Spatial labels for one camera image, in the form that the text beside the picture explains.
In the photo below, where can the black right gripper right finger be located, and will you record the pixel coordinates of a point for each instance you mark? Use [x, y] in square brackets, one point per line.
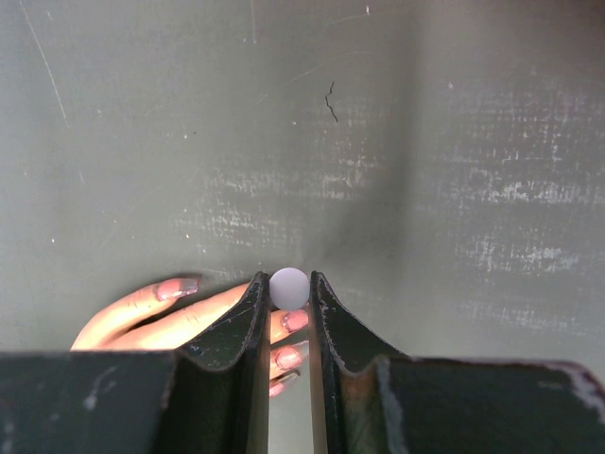
[369, 397]

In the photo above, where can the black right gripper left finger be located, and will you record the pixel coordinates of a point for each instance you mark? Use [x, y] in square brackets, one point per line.
[210, 395]

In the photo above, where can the white nail polish cap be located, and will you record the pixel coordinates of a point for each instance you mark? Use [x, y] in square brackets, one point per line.
[289, 289]

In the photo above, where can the mannequin hand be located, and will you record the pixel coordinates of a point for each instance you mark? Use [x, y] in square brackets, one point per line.
[147, 319]

